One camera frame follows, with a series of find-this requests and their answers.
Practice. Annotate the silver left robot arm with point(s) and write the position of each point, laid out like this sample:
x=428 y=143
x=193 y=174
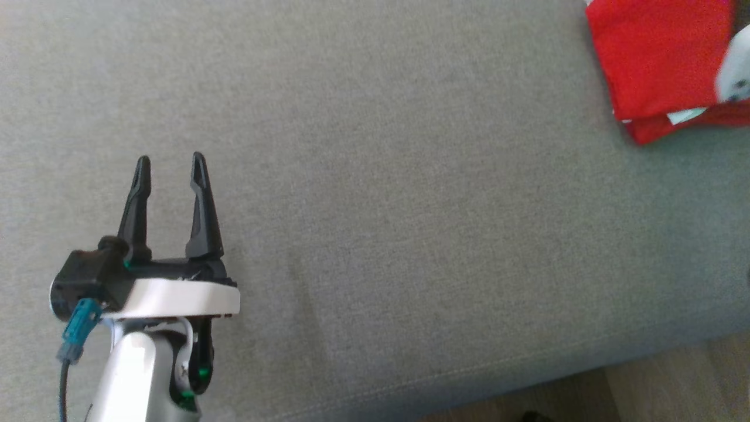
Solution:
x=129 y=375

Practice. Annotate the grey fabric sofa seat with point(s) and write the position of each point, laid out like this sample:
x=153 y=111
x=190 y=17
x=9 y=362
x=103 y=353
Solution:
x=410 y=205

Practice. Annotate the red basketball jersey white trim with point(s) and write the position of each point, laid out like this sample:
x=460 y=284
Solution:
x=656 y=58

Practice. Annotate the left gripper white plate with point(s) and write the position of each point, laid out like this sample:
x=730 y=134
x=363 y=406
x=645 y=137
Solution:
x=176 y=299

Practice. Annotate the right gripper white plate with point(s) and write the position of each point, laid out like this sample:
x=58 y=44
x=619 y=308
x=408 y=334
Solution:
x=738 y=70

